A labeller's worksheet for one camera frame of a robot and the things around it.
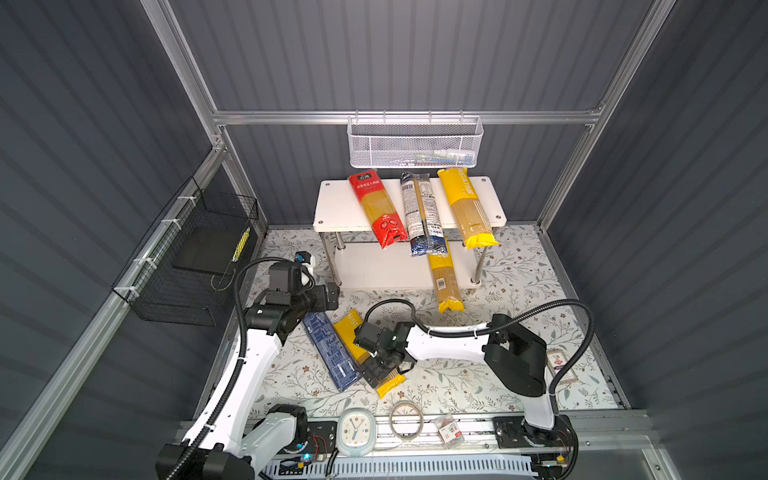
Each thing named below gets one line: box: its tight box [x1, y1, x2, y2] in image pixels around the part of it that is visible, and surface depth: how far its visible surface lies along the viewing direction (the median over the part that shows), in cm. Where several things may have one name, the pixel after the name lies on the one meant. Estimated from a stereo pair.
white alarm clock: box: [337, 407, 377, 458], surface depth 74 cm
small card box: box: [546, 349, 578, 384], surface depth 84 cm
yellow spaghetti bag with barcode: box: [428, 237, 465, 314], surface depth 93 cm
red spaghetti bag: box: [348, 169, 409, 249], surface depth 75 cm
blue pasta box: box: [302, 311, 362, 391], surface depth 87 cm
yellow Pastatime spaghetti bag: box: [437, 168, 499, 249], surface depth 75 cm
